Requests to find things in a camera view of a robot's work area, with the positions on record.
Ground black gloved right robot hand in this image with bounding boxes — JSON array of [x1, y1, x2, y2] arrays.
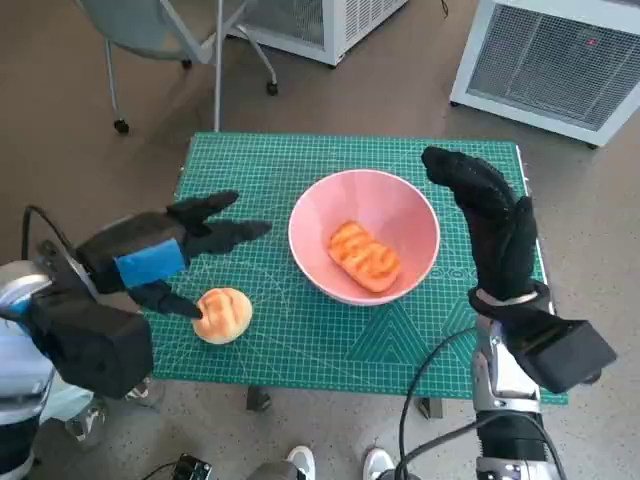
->
[[420, 146, 539, 306]]

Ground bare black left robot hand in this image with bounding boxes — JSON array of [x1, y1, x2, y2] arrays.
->
[[74, 189, 274, 321]]

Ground round toy bread bun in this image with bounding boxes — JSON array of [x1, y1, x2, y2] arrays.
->
[[192, 287, 253, 345]]

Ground oblong striped toy bread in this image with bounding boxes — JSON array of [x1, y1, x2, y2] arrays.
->
[[327, 219, 403, 294]]

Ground pink bowl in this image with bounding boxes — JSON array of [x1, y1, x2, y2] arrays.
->
[[288, 169, 441, 307]]

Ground person's grey shoe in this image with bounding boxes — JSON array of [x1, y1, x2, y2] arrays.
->
[[64, 399, 109, 451], [124, 377, 164, 407]]

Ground large white mesh cabinet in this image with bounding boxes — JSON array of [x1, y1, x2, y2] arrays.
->
[[448, 0, 640, 149]]

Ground green cutting mat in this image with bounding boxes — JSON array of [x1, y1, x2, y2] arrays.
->
[[147, 131, 569, 405]]

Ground grey office chair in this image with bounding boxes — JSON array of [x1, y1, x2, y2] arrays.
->
[[74, 0, 281, 135]]

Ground small black device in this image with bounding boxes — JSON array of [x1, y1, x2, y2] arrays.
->
[[172, 453, 214, 480]]

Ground white shoe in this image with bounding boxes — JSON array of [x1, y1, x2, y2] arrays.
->
[[362, 446, 395, 480], [285, 444, 316, 480]]

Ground small white mesh cabinet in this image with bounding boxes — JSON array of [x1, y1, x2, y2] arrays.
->
[[227, 0, 409, 66]]

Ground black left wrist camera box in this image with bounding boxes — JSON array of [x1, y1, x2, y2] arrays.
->
[[29, 287, 154, 400]]

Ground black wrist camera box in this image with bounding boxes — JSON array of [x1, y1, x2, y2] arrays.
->
[[29, 287, 154, 400], [504, 312, 619, 395]]

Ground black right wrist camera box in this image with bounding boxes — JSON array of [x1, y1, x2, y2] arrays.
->
[[504, 312, 619, 395]]

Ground black table leg bracket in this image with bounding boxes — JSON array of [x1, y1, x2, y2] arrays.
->
[[418, 397, 445, 420], [245, 385, 274, 414]]

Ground white metal stand frame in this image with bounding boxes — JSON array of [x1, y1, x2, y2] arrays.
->
[[159, 0, 251, 132]]

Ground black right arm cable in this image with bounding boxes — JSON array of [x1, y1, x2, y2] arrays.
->
[[398, 327, 481, 480]]

